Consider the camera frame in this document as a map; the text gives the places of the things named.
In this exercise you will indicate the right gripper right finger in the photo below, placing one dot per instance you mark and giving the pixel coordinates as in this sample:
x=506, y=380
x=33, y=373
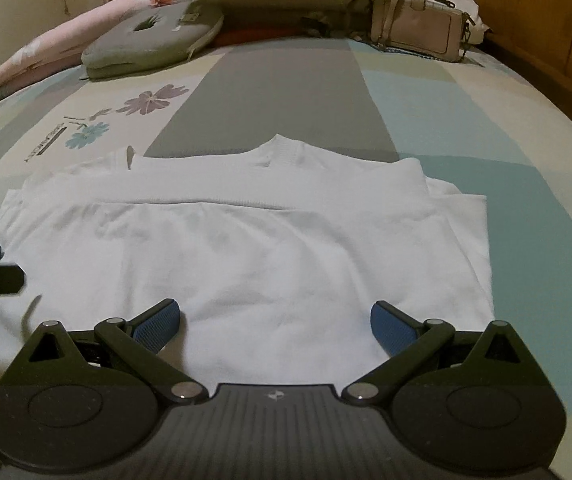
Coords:
x=410, y=344

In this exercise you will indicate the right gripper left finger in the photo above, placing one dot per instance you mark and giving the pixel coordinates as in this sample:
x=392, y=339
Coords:
x=134, y=345

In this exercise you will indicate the white printed sweatshirt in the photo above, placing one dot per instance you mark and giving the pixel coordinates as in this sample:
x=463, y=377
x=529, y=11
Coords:
x=275, y=256

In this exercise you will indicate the pink floral folded quilt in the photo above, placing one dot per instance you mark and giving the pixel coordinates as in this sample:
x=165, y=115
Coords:
x=61, y=46

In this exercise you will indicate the grey donut cushion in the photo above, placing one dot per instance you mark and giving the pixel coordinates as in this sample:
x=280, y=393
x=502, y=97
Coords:
x=152, y=39

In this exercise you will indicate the pink leather handbag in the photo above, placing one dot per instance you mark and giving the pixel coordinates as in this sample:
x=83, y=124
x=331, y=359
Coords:
x=432, y=28

